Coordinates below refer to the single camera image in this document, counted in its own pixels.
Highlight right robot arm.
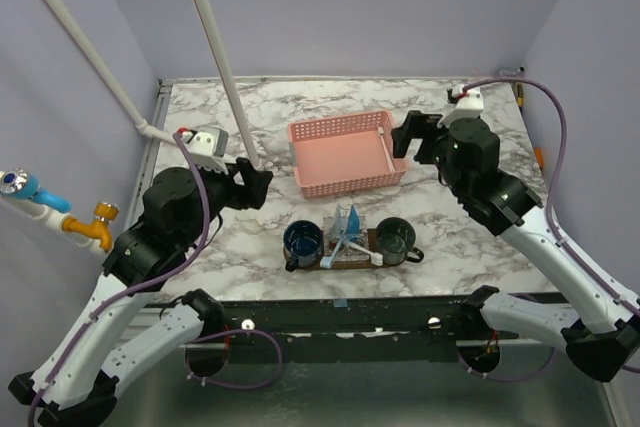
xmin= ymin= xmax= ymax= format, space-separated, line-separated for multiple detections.
xmin=391 ymin=110 xmax=639 ymax=382

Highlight white PVC pipe frame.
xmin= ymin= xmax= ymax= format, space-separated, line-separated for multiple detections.
xmin=43 ymin=0 xmax=261 ymax=169

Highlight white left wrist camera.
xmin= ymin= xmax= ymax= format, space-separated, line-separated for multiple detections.
xmin=177 ymin=127 xmax=229 ymax=173

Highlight white toothbrush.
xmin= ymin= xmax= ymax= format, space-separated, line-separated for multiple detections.
xmin=377 ymin=126 xmax=395 ymax=173
xmin=344 ymin=240 xmax=384 ymax=267

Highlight dark blue mug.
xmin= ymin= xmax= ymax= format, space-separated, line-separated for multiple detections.
xmin=283 ymin=220 xmax=324 ymax=272

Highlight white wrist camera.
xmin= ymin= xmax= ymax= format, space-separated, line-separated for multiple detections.
xmin=437 ymin=84 xmax=484 ymax=128
xmin=177 ymin=127 xmax=229 ymax=173

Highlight light blue toothbrush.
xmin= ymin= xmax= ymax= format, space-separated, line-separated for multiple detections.
xmin=320 ymin=234 xmax=346 ymax=269

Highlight orange faucet tap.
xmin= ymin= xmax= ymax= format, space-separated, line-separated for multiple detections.
xmin=61 ymin=202 xmax=119 ymax=253

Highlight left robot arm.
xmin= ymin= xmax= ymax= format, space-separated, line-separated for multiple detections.
xmin=8 ymin=158 xmax=273 ymax=426

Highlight pink perforated plastic basket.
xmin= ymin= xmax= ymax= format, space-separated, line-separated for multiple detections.
xmin=287 ymin=110 xmax=409 ymax=199

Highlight oval wooden tray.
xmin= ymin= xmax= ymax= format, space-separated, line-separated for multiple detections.
xmin=282 ymin=246 xmax=396 ymax=272

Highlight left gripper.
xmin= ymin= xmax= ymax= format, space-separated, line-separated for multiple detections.
xmin=180 ymin=155 xmax=274 ymax=247

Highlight blue pipe valve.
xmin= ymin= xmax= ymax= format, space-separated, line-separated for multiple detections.
xmin=1 ymin=168 xmax=72 ymax=213

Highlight black front mounting rail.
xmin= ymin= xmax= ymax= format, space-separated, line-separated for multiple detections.
xmin=185 ymin=295 xmax=492 ymax=368

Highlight dark green mug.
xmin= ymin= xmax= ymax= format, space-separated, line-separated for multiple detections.
xmin=376 ymin=217 xmax=424 ymax=266

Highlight blue toothpaste tube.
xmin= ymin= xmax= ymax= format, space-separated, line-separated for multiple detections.
xmin=345 ymin=204 xmax=361 ymax=239

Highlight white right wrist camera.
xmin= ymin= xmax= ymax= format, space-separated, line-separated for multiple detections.
xmin=437 ymin=84 xmax=484 ymax=128

